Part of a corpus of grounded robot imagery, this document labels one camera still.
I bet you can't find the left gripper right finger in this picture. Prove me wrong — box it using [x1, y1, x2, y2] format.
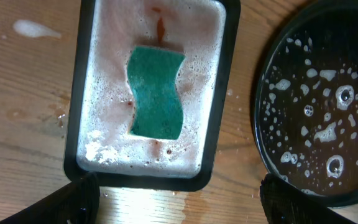
[260, 174, 352, 224]

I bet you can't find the black round tray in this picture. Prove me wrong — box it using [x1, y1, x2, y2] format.
[254, 1, 358, 207]

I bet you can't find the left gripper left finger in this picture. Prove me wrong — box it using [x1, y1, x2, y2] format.
[0, 173, 100, 224]

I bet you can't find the green yellow sponge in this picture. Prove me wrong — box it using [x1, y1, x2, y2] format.
[127, 46, 185, 140]

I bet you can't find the black rectangular soapy tray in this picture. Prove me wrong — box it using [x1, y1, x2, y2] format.
[63, 1, 241, 192]

